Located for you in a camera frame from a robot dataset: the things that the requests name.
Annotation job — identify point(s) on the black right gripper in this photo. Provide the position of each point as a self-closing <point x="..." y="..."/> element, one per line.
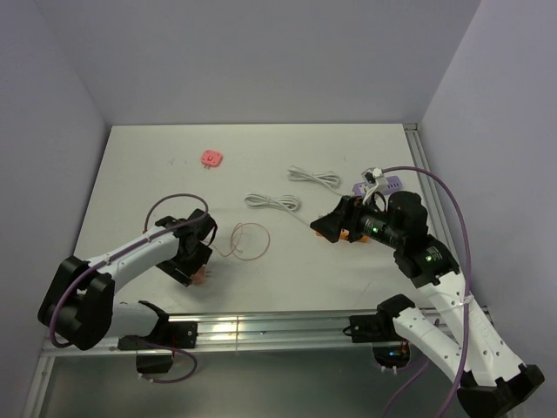
<point x="347" y="217"/>

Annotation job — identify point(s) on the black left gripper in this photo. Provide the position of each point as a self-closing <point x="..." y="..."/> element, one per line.
<point x="183" y="273"/>

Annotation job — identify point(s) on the orange power strip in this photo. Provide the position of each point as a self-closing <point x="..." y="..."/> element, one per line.
<point x="344" y="236"/>

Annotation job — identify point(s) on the pink charger block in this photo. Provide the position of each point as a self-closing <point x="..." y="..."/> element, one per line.
<point x="201" y="276"/>

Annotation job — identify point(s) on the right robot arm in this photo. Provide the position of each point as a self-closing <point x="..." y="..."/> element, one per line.
<point x="492" y="379"/>

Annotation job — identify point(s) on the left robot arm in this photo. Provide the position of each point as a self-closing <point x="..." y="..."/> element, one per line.
<point x="80" y="303"/>

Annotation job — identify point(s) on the pink flat plug adapter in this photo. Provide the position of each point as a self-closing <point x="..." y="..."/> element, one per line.
<point x="211" y="159"/>

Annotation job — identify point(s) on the purple power strip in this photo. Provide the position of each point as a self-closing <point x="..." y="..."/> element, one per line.
<point x="393" y="184"/>

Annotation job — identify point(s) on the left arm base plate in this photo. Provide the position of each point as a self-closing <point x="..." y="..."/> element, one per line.
<point x="175" y="334"/>

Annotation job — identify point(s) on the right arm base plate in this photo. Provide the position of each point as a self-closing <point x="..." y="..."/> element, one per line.
<point x="377" y="327"/>

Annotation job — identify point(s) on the aluminium mounting rail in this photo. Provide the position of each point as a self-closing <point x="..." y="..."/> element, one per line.
<point x="242" y="332"/>

